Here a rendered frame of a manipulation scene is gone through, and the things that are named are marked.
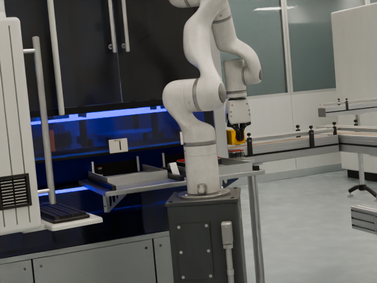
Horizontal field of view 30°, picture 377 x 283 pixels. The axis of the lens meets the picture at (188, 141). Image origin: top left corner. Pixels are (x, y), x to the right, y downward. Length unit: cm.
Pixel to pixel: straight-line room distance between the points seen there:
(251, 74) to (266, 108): 577
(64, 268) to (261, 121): 570
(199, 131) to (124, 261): 96
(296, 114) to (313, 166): 70
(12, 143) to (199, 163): 66
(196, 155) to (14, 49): 73
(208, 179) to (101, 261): 88
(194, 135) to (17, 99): 63
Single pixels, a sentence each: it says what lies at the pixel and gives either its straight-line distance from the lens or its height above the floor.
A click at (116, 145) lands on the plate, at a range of 316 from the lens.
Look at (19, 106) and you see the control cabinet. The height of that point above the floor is 124.
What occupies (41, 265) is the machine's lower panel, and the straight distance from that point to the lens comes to 315.
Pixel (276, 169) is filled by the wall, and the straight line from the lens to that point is 872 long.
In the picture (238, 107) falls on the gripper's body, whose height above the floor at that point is 115.
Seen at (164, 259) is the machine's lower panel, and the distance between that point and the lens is 330.
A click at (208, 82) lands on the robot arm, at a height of 127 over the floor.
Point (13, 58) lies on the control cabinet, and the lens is 252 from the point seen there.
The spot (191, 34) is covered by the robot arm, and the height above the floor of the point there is 144.
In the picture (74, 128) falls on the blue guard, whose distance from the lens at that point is 311.
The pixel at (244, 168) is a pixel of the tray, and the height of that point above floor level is 89.
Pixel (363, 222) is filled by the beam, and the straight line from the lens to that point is 376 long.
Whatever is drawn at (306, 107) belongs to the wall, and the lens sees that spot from 889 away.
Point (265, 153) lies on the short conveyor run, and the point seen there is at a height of 89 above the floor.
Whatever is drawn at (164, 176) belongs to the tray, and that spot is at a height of 89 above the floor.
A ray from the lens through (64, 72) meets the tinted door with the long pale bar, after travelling 311.
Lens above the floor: 127
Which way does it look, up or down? 5 degrees down
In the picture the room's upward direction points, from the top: 5 degrees counter-clockwise
